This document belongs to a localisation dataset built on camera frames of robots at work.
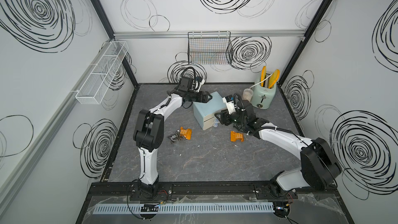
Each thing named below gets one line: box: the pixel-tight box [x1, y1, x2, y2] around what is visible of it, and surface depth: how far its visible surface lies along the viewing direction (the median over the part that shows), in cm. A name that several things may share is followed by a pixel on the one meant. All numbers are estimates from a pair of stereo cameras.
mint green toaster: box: [249, 82, 277, 110], surface depth 99 cm
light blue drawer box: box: [192, 91, 227, 131], surface depth 88 cm
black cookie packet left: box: [168, 134, 178, 142], surface depth 93 cm
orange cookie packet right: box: [230, 130, 245, 143], surface depth 93 cm
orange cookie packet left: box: [179, 126, 193, 140], surface depth 95 cm
